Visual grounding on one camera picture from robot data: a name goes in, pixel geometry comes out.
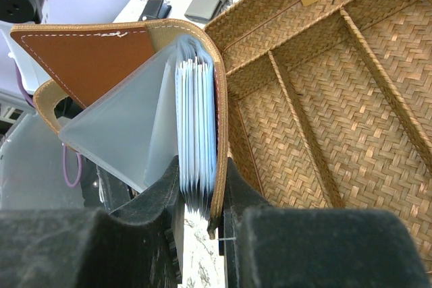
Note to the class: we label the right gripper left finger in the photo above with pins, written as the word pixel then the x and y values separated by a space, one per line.
pixel 140 244

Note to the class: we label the woven wicker divided tray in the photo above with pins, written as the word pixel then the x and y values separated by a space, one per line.
pixel 330 104

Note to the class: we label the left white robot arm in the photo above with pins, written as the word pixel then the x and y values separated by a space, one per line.
pixel 14 12

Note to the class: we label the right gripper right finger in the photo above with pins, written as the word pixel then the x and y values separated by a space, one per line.
pixel 266 246

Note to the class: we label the brown leather card holder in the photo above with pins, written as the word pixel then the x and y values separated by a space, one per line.
pixel 132 96

